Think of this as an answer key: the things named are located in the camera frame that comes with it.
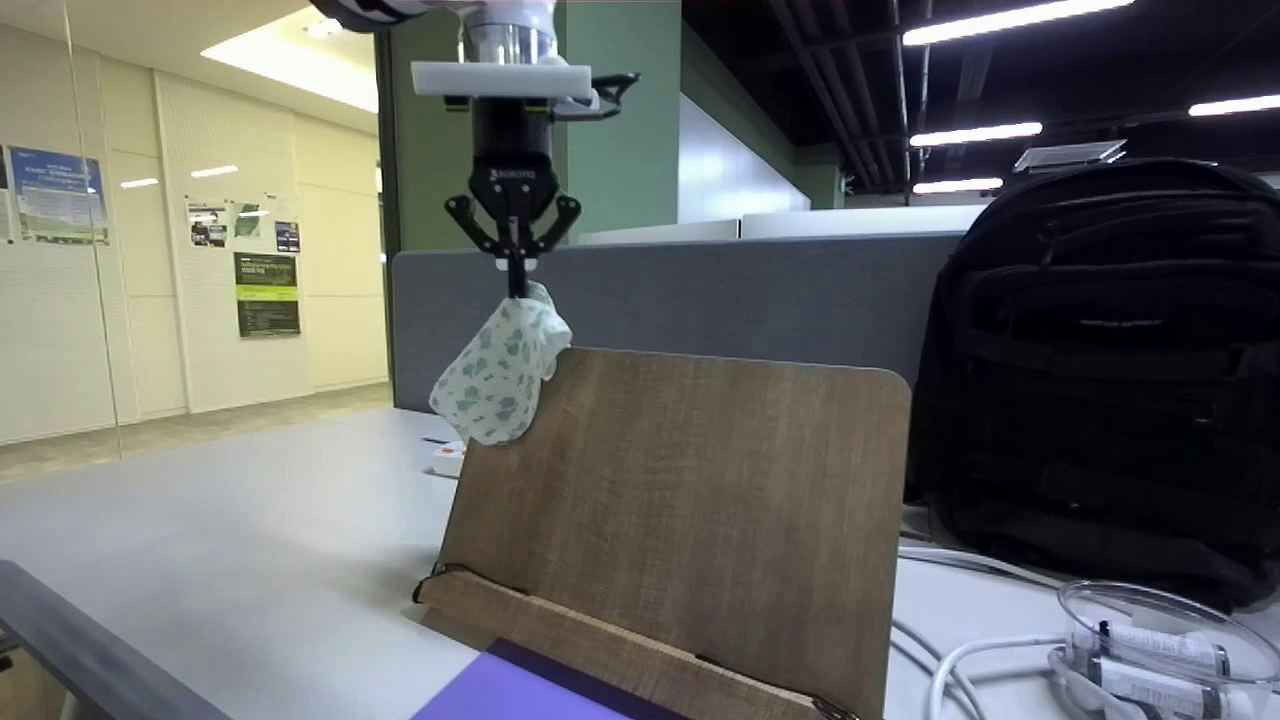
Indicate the black backpack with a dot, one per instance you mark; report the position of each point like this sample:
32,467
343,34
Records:
1107,372

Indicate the short ceiling light tube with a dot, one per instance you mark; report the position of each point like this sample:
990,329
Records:
958,187

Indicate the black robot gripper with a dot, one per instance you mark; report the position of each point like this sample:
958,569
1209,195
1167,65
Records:
513,144

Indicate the large ceiling light panel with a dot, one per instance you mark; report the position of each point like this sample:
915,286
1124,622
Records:
303,60

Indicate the small green wall notice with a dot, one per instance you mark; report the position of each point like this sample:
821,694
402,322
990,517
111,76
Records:
251,221

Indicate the grey desk partition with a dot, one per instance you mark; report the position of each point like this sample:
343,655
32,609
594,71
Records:
773,301

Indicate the white floral patterned cloth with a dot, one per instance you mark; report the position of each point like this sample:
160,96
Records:
502,367

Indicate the wooden book stand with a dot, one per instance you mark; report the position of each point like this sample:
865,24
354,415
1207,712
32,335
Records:
706,522

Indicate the small blue wall notice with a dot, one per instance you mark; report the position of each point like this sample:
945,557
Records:
286,238

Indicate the small photo wall notice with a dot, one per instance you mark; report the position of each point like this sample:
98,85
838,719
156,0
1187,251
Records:
204,227

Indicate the small white table clutter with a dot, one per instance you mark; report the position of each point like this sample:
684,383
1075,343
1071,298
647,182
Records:
447,462

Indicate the white wrist mount plate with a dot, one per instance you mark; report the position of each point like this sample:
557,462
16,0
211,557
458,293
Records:
502,80

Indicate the purple flat sheet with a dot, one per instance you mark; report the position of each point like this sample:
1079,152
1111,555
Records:
533,689

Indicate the blue wall poster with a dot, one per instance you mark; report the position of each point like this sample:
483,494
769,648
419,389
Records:
58,195

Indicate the long ceiling light tube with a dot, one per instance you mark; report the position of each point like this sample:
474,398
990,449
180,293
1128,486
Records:
1013,18

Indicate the grey box behind backpack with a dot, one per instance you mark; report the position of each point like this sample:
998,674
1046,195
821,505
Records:
1066,159

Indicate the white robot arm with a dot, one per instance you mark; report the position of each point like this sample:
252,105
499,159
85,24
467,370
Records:
443,18

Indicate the dark green wall poster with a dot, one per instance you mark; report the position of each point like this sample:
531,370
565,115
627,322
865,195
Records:
264,275

